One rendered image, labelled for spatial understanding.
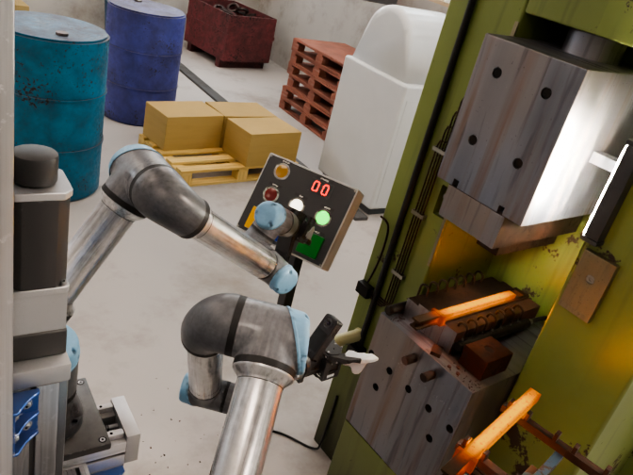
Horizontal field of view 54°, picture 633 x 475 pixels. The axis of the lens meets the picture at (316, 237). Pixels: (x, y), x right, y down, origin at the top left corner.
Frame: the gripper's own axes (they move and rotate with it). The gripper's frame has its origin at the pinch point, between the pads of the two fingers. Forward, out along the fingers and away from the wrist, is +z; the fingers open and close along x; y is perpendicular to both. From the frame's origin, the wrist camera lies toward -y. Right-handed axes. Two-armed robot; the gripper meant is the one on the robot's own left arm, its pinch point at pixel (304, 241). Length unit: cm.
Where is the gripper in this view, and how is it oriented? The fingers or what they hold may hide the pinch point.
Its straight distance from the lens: 193.4
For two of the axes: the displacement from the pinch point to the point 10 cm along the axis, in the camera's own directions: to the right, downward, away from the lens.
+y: 4.3, -9.0, 0.2
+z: 2.9, 1.6, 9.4
